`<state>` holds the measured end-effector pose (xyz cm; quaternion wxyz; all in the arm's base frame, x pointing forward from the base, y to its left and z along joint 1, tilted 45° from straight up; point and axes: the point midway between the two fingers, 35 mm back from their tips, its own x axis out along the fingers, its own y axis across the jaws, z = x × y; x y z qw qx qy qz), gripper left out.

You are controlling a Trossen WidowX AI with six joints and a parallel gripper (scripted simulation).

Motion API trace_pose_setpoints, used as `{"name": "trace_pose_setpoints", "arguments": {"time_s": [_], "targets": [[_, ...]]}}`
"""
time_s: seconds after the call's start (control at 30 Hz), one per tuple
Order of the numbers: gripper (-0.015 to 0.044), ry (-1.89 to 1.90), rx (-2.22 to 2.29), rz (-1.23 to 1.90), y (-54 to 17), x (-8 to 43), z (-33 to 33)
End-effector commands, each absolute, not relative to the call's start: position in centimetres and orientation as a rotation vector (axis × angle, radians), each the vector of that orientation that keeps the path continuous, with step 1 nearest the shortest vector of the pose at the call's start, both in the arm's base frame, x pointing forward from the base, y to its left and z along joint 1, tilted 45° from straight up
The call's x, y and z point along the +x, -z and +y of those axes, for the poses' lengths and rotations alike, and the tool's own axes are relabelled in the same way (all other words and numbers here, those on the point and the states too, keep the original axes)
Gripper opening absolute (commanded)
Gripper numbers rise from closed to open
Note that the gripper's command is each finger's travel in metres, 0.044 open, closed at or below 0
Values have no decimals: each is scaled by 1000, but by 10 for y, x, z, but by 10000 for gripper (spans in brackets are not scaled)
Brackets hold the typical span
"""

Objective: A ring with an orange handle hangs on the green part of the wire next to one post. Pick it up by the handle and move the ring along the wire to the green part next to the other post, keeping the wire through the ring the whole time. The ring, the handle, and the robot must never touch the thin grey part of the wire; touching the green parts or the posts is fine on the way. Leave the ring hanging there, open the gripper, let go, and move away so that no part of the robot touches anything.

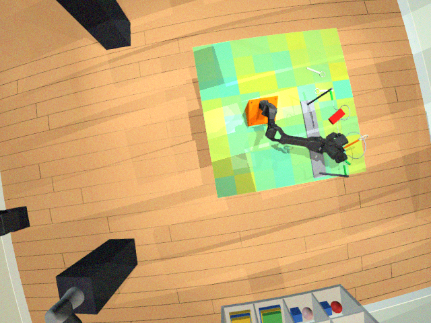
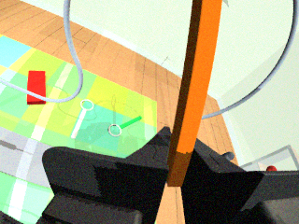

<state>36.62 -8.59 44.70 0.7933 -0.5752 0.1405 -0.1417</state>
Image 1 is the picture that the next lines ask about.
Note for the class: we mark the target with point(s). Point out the red rectangular block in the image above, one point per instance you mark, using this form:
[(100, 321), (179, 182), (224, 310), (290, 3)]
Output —
[(334, 118)]

